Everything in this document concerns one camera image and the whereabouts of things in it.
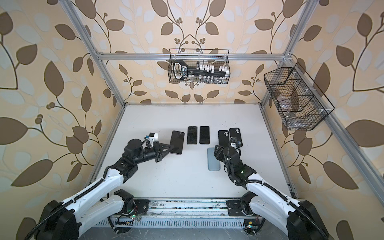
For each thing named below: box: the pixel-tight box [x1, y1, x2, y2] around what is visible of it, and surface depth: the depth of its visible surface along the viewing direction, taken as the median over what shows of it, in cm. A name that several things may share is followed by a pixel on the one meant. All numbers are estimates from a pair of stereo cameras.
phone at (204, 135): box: [199, 126, 210, 145], surface depth 103 cm
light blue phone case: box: [207, 147, 221, 171], surface depth 91 cm
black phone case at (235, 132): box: [229, 127, 243, 147], surface depth 107 cm
